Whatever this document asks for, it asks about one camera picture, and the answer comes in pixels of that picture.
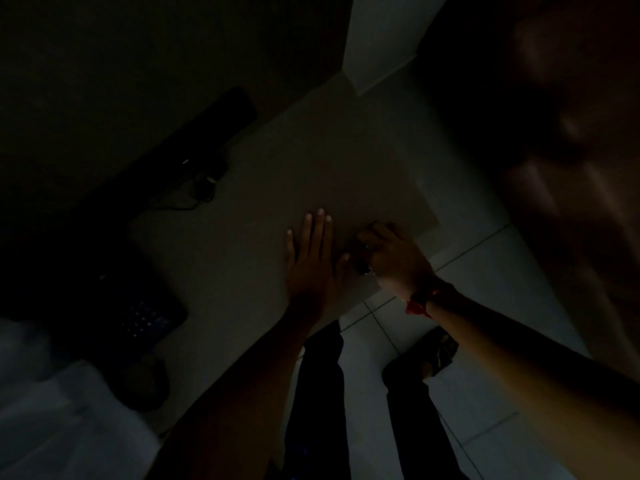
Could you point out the person's right hand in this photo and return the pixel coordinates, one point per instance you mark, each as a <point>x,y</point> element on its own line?
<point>400,264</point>

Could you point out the person's left hand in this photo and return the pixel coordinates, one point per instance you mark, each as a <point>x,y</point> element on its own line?
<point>310,274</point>

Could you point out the person's left little finger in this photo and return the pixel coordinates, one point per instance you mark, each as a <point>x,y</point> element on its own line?
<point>290,247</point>

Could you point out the person's left middle finger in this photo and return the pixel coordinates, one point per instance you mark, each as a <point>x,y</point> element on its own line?
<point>318,234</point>

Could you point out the person's right fingers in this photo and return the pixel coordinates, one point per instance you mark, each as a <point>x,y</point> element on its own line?
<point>376,239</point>

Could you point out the person's left thumb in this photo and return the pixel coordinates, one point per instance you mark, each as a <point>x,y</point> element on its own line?
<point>343,267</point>

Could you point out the brown cardboard sheet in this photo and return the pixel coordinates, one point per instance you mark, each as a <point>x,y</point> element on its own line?
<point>320,184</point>

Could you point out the person's right forearm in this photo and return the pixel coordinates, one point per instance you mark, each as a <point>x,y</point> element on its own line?
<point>530,364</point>

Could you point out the person's left forearm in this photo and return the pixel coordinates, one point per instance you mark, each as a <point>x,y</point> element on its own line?
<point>240,394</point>

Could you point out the red wristband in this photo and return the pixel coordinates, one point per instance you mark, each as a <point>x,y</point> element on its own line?
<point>420,300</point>

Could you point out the black sandal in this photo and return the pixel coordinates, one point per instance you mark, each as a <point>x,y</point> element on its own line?
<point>430,352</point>

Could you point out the dark trousers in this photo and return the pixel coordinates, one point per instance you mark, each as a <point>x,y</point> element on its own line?
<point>320,404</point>

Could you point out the long black bar device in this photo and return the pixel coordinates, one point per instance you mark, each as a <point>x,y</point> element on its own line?
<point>200,139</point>

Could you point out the black keypad device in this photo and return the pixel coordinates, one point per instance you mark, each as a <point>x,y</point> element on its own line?
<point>142,319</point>

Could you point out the brown wooden door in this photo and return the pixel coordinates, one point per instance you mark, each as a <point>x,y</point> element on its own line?
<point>560,144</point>

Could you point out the white plastic sheet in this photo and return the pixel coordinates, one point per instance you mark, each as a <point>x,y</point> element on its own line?
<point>60,414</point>

